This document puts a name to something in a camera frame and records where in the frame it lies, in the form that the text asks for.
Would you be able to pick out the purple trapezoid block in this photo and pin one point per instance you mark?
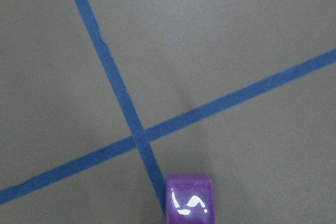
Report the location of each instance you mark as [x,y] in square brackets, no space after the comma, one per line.
[189,199]

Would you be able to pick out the brown paper table mat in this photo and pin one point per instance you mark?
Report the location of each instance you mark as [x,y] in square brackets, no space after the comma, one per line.
[271,158]

